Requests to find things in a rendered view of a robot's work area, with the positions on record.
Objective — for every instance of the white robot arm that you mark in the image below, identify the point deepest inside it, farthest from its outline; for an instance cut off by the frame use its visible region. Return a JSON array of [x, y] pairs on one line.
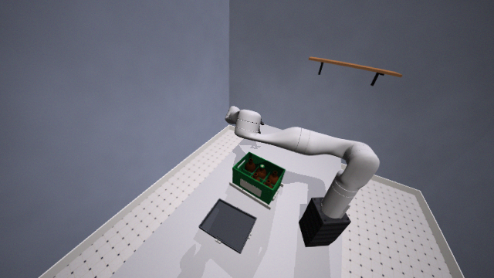
[[362, 162]]

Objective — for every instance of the dark green crate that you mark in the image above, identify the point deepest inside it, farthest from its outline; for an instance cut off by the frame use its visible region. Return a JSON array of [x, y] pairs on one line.
[[243, 179]]

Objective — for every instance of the grey flat bar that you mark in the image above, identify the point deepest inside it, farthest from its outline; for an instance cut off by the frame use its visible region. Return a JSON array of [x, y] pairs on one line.
[[254, 198]]

